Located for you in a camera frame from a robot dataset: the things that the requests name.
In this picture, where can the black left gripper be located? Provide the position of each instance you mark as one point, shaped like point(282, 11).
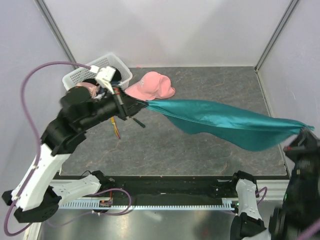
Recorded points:
point(128, 105)

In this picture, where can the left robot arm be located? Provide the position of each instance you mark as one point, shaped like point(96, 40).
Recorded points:
point(37, 201)

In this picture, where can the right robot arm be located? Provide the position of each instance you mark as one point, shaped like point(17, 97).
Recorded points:
point(298, 216)

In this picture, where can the pink baseball cap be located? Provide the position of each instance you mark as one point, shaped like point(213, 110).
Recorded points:
point(152, 85)

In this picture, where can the teal satin napkin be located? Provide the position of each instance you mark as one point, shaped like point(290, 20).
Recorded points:
point(248, 130)

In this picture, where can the white plastic basket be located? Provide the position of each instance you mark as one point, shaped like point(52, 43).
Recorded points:
point(80, 74)

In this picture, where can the black cloth in basket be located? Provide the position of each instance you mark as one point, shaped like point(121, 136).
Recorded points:
point(117, 77)

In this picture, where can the pink cloth in basket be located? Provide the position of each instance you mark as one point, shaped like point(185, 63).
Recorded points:
point(92, 88)

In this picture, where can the aluminium frame rail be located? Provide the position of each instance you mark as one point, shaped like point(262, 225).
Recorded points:
point(276, 188)

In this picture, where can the light blue cable duct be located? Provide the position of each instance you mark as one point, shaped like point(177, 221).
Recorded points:
point(145, 202)

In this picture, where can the black mounting base plate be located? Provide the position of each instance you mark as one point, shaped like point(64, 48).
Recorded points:
point(198, 186)

